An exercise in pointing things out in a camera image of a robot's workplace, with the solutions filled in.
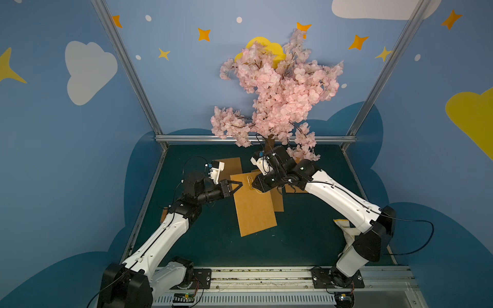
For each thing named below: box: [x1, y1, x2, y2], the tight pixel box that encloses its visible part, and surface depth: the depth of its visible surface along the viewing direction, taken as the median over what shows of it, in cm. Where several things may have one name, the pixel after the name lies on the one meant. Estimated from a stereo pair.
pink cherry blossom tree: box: [210, 28, 345, 162], surface depth 78 cm
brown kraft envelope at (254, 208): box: [229, 171, 278, 237], surface depth 76 cm
